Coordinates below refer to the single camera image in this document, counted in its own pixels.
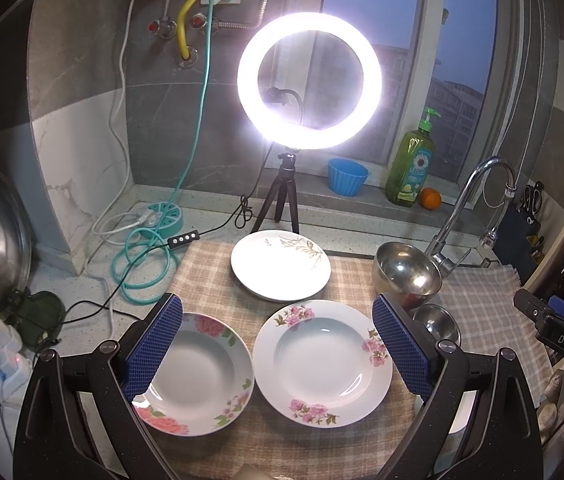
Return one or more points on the black inline light remote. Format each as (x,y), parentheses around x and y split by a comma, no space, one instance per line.
(182,239)

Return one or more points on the dark green object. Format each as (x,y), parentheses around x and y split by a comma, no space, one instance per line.
(37,318)

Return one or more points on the beige plaid cloth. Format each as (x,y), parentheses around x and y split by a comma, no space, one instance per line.
(261,437)

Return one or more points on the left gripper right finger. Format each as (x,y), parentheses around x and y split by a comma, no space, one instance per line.
(501,438)

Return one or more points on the large steel bowl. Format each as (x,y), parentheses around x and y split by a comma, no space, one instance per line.
(405,275)

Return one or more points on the white plate gold leaves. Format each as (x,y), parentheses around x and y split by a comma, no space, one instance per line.
(280,266)

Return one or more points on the pink flower floral plate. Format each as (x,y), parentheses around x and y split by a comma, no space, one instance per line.
(321,364)

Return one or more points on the grey plaid cloth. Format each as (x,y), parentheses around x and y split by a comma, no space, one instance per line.
(481,301)

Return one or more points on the teal round power strip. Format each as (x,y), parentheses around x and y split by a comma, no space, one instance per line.
(163,219)

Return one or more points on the orange fruit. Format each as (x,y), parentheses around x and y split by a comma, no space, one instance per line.
(430,199)

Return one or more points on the red steel small bowl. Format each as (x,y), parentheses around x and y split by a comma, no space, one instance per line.
(438,321)

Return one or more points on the blue ribbed cup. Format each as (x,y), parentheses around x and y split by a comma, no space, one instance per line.
(346,177)

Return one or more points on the green dish soap bottle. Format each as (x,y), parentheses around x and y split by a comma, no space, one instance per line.
(412,162)

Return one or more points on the red rose floral plate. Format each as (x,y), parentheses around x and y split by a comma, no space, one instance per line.
(204,382)

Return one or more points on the black knife block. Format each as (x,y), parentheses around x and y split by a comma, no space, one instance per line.
(518,237)

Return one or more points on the ring light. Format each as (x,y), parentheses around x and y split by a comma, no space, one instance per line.
(309,81)

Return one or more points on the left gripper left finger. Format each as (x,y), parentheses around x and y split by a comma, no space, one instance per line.
(53,439)

